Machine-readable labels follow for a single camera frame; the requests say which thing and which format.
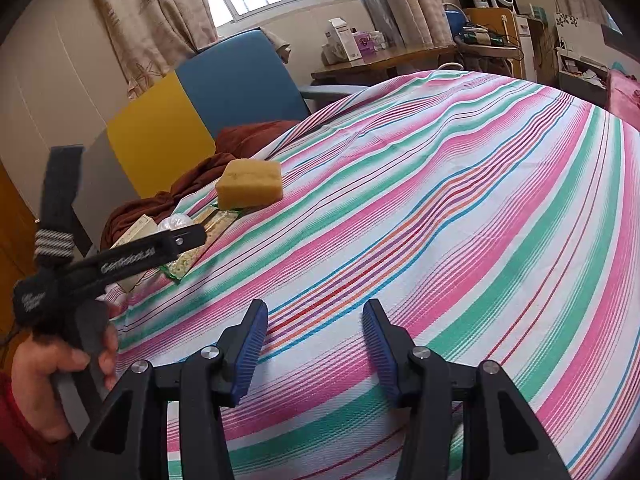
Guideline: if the blue headboard panel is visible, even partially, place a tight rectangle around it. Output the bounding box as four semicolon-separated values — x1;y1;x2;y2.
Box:
175;29;309;148

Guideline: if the wooden cabinet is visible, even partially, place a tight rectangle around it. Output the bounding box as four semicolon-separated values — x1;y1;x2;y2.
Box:
462;7;522;47

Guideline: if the person's left hand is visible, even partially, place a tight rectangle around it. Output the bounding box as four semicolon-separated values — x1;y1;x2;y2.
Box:
10;302;121;443

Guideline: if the beige patterned curtain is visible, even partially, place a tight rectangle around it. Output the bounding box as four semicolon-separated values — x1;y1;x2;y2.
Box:
380;0;454;49
87;0;219;93

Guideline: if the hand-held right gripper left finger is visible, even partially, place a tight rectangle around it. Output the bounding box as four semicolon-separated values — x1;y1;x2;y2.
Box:
65;299;271;480

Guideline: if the white crumpled plastic wrap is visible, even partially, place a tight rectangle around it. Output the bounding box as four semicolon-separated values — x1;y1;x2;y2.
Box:
157;212;194;234

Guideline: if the pink blanket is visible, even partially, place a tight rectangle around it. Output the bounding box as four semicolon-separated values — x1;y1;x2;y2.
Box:
604;67;640;132

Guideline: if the dark board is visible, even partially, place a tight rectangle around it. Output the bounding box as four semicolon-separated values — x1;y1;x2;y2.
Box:
357;0;403;47

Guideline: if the brown garment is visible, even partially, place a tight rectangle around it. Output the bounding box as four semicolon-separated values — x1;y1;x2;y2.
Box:
100;120;301;252

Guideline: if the person's left forearm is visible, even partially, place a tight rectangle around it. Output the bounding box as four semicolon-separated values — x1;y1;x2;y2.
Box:
0;370;76;480

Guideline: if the yellow headboard panel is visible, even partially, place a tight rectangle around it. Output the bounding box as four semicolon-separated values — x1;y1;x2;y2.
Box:
106;71;217;200

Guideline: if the wooden wardrobe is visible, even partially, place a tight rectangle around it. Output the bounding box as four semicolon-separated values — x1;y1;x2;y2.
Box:
0;160;41;341

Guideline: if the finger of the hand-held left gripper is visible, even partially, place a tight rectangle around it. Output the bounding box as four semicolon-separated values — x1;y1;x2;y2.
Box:
159;224;208;262

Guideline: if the cream cardboard box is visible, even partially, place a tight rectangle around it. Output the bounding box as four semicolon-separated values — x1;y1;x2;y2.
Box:
110;214;157;293

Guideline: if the white shelf unit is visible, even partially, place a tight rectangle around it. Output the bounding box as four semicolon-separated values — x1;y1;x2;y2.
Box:
555;45;612;106

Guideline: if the wooden desk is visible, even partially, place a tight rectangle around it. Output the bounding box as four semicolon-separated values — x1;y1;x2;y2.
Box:
310;42;467;82

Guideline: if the blue bag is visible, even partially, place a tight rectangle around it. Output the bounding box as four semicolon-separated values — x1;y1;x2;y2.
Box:
444;2;469;41

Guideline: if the grey bed rail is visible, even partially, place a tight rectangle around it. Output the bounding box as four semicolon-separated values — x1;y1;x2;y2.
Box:
299;84;370;112

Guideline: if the green-edged snack packet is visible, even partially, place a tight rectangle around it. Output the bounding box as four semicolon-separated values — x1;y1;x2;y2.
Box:
160;205;242;283

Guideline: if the striped bedsheet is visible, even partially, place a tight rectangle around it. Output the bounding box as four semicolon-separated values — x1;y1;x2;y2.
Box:
107;70;640;480

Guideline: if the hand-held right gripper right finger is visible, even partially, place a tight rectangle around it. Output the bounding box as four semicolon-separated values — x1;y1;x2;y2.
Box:
361;299;571;480

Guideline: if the yellow sponge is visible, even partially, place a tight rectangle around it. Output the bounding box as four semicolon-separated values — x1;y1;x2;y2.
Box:
215;158;285;211

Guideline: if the purple box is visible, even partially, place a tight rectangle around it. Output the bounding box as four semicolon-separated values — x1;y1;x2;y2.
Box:
352;31;387;54

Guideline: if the white carton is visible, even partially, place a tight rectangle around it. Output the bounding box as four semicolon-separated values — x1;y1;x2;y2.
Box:
327;17;362;63

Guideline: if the white appliance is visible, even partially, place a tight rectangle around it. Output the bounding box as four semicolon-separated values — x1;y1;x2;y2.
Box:
514;12;540;81

